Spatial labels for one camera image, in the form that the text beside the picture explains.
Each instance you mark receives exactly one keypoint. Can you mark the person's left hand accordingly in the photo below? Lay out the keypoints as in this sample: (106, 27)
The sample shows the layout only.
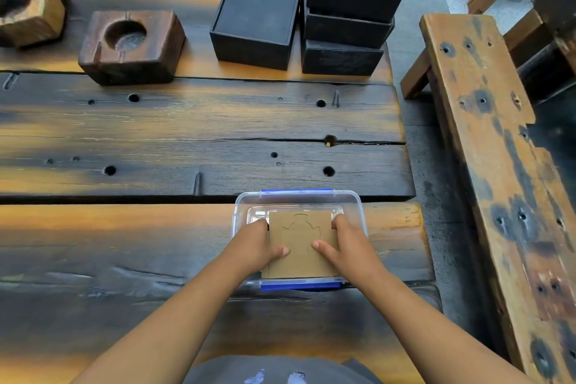
(252, 253)

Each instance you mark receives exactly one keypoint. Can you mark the clear plastic container blue clips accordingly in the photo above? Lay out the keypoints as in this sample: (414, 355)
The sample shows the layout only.
(355, 208)

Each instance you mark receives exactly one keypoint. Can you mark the brown cardboard stack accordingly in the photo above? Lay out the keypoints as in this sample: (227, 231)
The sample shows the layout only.
(297, 235)

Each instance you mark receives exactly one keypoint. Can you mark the light wooden ashtray block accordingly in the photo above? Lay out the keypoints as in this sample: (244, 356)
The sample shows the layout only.
(40, 19)

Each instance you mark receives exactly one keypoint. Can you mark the person's right hand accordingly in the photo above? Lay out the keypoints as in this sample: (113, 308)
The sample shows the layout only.
(355, 257)

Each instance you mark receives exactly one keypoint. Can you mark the person's right forearm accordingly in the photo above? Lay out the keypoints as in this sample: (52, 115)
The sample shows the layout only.
(427, 334)

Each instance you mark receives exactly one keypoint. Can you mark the dark wooden ashtray block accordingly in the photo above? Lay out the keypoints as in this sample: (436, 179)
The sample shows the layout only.
(148, 64)

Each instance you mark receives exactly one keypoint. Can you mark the rustic wooden table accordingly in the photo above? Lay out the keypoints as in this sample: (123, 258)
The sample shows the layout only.
(180, 127)

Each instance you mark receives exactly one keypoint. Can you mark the grey printed shirt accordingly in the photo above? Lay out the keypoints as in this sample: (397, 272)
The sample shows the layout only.
(234, 372)

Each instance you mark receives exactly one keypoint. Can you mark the wide black box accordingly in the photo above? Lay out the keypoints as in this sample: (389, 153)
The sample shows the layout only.
(256, 5)

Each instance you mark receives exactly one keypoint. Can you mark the black stacked box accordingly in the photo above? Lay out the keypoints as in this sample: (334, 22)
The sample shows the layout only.
(346, 30)
(342, 59)

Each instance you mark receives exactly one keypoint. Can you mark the weathered wooden bench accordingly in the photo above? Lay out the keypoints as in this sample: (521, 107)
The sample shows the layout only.
(490, 127)

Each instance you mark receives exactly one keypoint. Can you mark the person's left forearm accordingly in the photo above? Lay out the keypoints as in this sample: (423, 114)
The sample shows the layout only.
(171, 334)

